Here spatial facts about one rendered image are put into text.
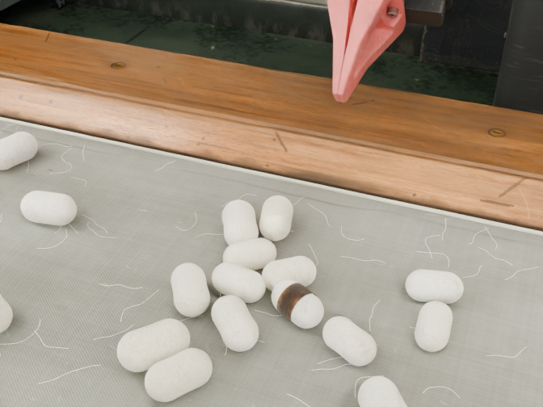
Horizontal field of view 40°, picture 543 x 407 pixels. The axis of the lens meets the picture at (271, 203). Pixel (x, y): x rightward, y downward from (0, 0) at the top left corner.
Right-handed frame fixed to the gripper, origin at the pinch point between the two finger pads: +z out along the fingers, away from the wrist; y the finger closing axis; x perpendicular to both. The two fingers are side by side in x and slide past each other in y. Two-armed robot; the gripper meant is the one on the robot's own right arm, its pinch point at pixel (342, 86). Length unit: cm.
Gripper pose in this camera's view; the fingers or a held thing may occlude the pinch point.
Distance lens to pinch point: 48.3
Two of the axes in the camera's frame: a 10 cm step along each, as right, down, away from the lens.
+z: -2.6, 9.4, -1.9
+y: 9.4, 2.0, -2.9
